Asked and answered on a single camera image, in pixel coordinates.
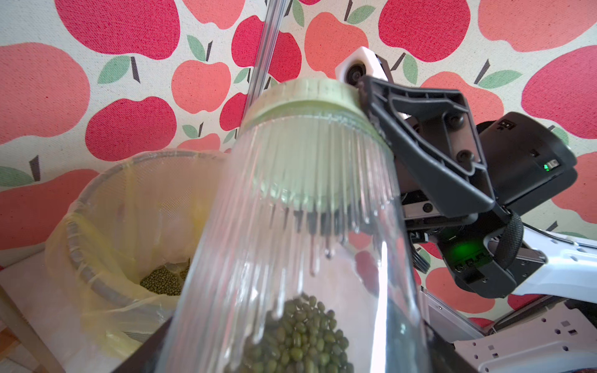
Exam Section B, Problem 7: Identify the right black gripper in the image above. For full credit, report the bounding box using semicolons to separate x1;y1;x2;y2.
357;76;578;298

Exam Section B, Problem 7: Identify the green jar lid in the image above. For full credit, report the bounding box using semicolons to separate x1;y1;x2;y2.
241;79;399;214

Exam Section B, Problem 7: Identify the glass jar with mung beans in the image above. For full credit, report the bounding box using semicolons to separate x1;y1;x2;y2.
156;135;432;372

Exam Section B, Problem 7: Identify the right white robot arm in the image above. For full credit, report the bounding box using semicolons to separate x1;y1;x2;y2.
354;76;596;372

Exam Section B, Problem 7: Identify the grey bin with yellow bag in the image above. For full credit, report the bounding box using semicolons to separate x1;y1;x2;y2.
45;149;227;358

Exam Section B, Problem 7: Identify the orange wooden shelf rack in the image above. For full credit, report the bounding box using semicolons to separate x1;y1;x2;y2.
1;288;65;372

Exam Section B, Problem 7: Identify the right aluminium frame post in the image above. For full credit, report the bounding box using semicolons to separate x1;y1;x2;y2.
244;0;292;113

